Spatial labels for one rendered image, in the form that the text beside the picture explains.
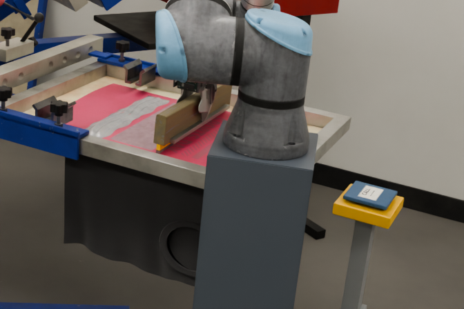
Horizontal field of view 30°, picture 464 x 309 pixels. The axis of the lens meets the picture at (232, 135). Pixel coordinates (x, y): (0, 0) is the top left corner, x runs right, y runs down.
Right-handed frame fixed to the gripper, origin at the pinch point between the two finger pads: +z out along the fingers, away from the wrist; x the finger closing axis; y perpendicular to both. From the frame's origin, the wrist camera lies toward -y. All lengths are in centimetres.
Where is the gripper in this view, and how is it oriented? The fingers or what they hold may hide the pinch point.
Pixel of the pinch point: (196, 114)
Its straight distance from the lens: 221.8
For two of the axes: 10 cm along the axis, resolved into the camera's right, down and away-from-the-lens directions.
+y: -4.1, 3.2, -8.6
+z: -0.8, 9.2, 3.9
